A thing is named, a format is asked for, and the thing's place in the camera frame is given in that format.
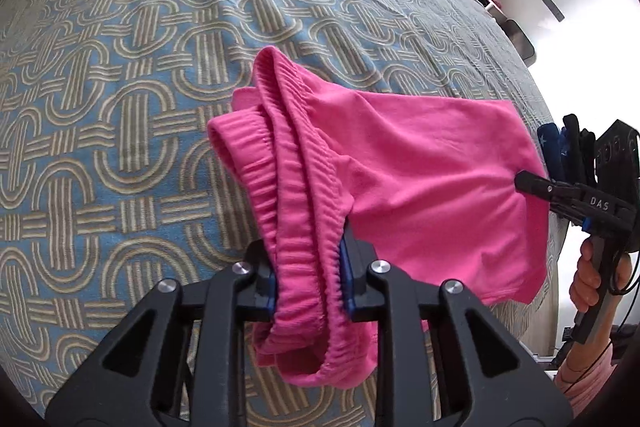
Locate black folded clothes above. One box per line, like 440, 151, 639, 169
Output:
562, 113, 599, 188

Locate pink pants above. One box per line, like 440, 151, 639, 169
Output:
206, 46, 551, 390

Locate patterned bed cover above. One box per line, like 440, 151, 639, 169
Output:
0, 0, 561, 423

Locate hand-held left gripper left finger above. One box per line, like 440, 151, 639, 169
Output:
44, 240, 278, 427

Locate blue folded cloth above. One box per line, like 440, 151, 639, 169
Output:
538, 122, 567, 184

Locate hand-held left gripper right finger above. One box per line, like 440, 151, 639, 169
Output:
339, 228, 573, 427

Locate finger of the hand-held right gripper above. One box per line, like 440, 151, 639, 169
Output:
549, 204, 595, 229
514, 170, 585, 210

